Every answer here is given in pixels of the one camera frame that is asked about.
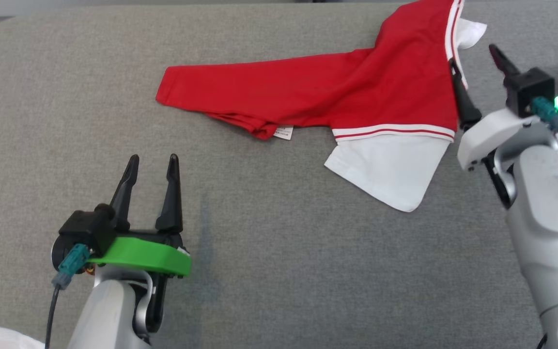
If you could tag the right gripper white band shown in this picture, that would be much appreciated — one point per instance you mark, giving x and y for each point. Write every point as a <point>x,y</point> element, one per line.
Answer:
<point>487,135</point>

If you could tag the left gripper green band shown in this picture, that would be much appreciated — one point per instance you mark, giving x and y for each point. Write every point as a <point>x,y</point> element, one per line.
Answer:
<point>148,254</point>

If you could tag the red shirt white striped sleeves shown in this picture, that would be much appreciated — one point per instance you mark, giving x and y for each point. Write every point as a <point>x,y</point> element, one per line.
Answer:
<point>380,82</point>

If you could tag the right wrist teal connector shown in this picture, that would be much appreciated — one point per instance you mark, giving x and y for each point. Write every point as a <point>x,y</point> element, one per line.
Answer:
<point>545,109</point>

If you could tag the wrist teal connector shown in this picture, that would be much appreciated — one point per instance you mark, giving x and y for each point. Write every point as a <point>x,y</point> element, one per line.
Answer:
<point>545,109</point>
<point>70,266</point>

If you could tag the left wrist teal connector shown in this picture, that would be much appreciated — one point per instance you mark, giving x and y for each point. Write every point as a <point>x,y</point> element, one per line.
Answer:
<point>70,266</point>

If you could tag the left wrist black round flange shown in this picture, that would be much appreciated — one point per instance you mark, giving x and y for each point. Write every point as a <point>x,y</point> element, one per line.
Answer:
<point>58,252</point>

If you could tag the grey fabric sofa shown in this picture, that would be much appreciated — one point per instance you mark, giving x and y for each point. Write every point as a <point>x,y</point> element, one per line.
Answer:
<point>284,242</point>

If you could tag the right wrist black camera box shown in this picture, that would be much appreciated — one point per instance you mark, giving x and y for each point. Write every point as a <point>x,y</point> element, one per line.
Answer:
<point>528,89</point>

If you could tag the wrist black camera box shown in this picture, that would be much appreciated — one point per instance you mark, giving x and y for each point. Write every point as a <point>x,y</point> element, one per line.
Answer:
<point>528,89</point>
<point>85,230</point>

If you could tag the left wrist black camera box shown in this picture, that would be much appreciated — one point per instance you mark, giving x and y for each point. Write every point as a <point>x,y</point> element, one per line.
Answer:
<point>85,230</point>

